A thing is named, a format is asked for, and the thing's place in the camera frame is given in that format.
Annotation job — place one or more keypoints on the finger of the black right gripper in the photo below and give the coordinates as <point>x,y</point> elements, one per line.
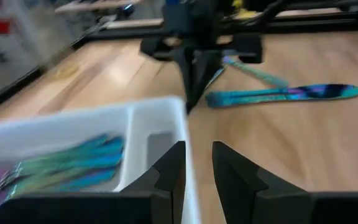
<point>186,71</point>
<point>208,65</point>

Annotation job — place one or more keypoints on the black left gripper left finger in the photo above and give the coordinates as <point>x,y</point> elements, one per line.
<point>169,180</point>

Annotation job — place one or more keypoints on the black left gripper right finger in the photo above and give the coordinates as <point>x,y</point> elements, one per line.
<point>235,180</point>

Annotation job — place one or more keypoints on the white cutlery tray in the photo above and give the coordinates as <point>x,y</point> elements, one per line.
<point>154,118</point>

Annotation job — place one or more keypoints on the iridescent fork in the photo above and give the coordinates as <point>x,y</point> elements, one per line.
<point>92,179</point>
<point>98,146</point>
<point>98,161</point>
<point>11,189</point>

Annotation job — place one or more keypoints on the iridescent knife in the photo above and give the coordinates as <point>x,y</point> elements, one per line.
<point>291,93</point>
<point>259,74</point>

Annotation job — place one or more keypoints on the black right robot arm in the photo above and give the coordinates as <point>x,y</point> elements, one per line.
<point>278,6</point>

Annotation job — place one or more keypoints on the yellow tag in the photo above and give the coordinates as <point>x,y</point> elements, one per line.
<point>244,12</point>

